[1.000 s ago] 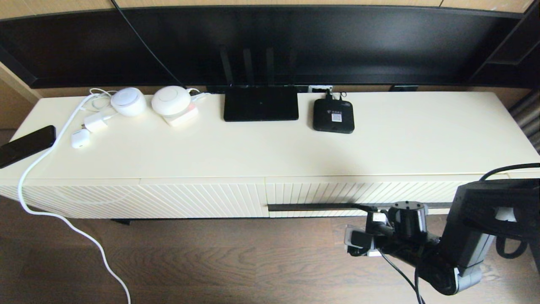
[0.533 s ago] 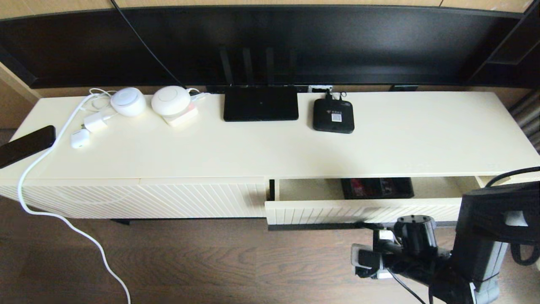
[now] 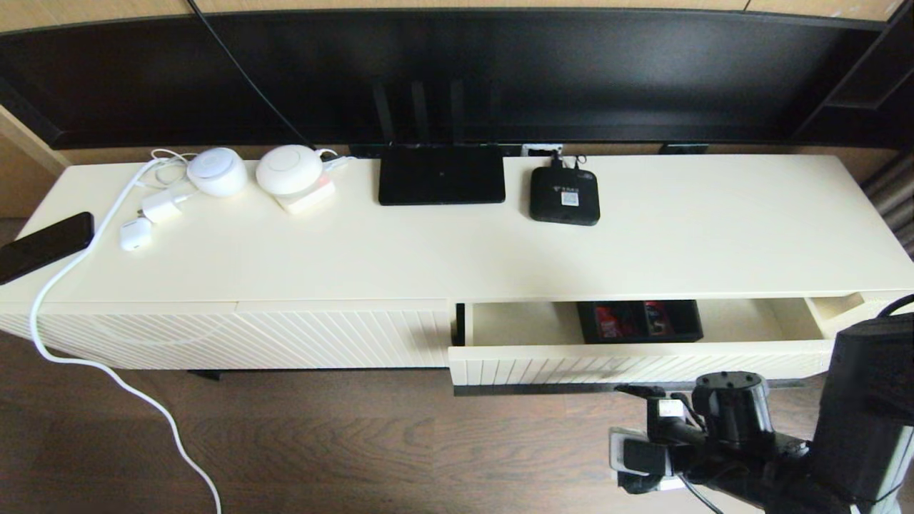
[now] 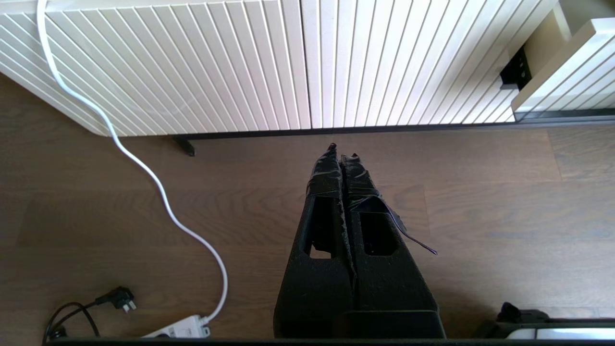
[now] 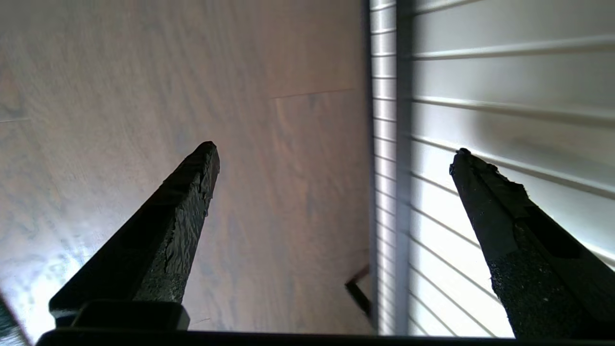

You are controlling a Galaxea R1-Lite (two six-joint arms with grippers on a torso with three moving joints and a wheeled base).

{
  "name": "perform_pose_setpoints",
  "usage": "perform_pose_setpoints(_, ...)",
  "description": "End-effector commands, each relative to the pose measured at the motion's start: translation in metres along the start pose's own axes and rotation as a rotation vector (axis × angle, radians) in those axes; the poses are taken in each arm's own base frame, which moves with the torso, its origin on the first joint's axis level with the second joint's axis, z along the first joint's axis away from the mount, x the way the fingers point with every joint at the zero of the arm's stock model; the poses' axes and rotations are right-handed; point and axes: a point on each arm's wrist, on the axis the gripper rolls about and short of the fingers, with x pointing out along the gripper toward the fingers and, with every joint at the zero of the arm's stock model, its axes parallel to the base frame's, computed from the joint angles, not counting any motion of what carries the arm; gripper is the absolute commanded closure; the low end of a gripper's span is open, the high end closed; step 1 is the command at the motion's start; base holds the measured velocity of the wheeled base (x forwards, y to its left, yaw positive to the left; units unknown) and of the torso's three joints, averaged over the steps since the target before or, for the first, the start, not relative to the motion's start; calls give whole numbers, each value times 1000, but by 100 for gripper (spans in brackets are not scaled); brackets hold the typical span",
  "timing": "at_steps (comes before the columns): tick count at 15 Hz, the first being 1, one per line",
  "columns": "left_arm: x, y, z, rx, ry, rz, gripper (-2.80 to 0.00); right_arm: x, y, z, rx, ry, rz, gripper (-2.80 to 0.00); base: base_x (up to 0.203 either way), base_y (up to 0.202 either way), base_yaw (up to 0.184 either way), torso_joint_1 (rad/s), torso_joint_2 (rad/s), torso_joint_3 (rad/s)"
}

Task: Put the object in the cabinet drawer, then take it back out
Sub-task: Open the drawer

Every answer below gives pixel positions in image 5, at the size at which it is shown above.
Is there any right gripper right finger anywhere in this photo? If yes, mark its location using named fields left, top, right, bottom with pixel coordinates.
left=449, top=148, right=615, bottom=339

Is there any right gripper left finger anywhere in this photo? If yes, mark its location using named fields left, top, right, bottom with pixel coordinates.
left=48, top=141, right=221, bottom=315

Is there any cream cabinet drawer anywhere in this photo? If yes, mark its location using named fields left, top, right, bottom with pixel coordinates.
left=368, top=0, right=615, bottom=337

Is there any black metal bracket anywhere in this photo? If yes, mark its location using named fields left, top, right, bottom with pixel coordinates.
left=345, top=266, right=373, bottom=319

